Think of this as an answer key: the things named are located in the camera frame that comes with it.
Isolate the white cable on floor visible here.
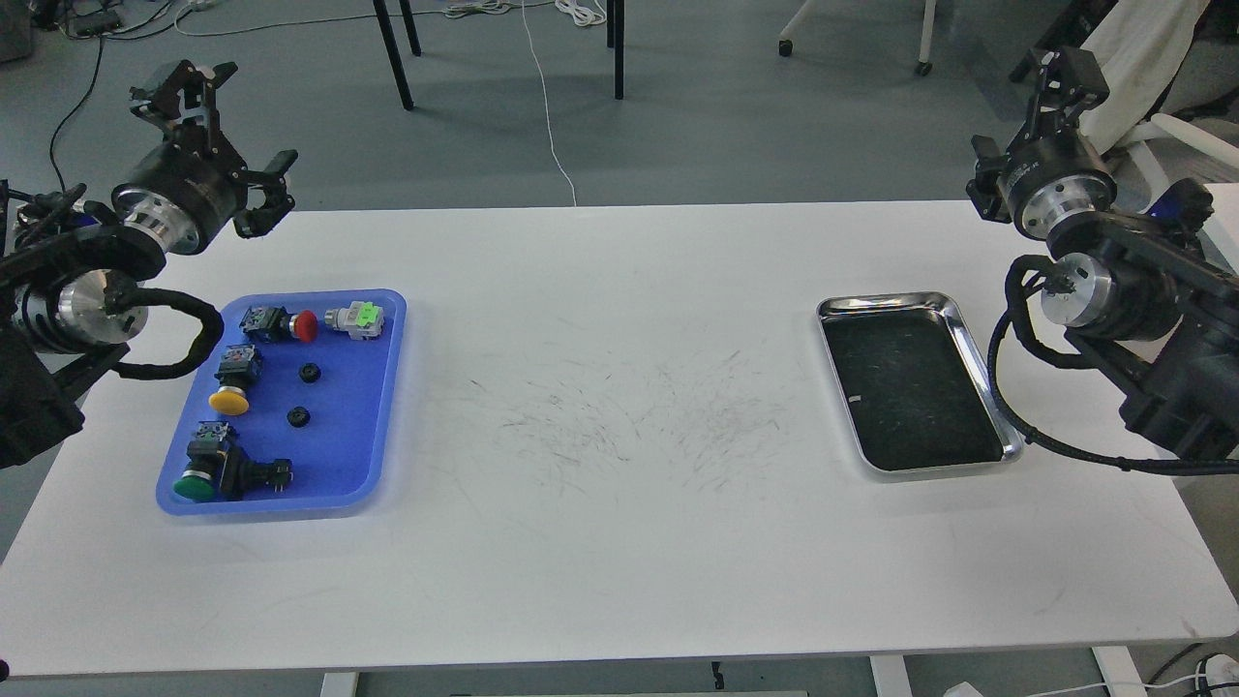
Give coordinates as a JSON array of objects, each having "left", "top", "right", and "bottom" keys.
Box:
[{"left": 440, "top": 0, "right": 610, "bottom": 207}]

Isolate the black switch block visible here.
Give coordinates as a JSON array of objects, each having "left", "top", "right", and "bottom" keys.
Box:
[{"left": 221, "top": 446, "right": 292, "bottom": 501}]

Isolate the yellow push button switch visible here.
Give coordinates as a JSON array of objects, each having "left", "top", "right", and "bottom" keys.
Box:
[{"left": 208, "top": 343, "right": 264, "bottom": 416}]

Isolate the red push button switch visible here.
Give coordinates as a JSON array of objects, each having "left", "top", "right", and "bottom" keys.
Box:
[{"left": 239, "top": 305, "right": 318, "bottom": 343}]

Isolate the green push button switch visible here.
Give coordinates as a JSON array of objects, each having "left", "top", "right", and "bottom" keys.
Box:
[{"left": 172, "top": 420, "right": 235, "bottom": 501}]

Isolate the black table leg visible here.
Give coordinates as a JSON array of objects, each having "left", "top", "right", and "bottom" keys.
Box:
[
  {"left": 372, "top": 0, "right": 422, "bottom": 113},
  {"left": 603, "top": 0, "right": 624, "bottom": 102}
]

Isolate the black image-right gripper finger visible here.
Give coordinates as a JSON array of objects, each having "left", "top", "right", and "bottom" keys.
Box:
[
  {"left": 1025, "top": 45, "right": 1110, "bottom": 142},
  {"left": 966, "top": 136, "right": 1010, "bottom": 224}
]

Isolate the black table leg left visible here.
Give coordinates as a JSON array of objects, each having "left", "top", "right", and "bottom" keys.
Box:
[{"left": 372, "top": 0, "right": 422, "bottom": 113}]

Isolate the green grey switch module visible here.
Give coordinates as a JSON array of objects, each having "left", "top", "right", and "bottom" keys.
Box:
[{"left": 323, "top": 301, "right": 385, "bottom": 340}]

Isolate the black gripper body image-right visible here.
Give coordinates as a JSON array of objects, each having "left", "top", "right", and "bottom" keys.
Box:
[{"left": 997, "top": 128, "right": 1118, "bottom": 241}]

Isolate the blue plastic tray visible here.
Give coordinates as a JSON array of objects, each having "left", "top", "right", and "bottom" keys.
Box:
[{"left": 155, "top": 288, "right": 406, "bottom": 519}]

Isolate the silver metal tray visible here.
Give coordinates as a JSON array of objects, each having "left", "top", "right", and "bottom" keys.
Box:
[{"left": 817, "top": 291, "right": 1023, "bottom": 479}]

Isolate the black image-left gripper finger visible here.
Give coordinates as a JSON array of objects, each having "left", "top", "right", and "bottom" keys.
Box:
[
  {"left": 130, "top": 59, "right": 239, "bottom": 162},
  {"left": 230, "top": 149, "right": 299, "bottom": 239}
]

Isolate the black table leg right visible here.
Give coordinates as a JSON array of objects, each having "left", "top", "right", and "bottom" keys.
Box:
[{"left": 603, "top": 0, "right": 624, "bottom": 102}]

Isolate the black floor cable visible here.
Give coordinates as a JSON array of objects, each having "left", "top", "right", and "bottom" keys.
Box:
[{"left": 28, "top": 0, "right": 195, "bottom": 196}]

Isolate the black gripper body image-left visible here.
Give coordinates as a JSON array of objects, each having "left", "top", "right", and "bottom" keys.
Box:
[{"left": 112, "top": 136, "right": 249, "bottom": 256}]

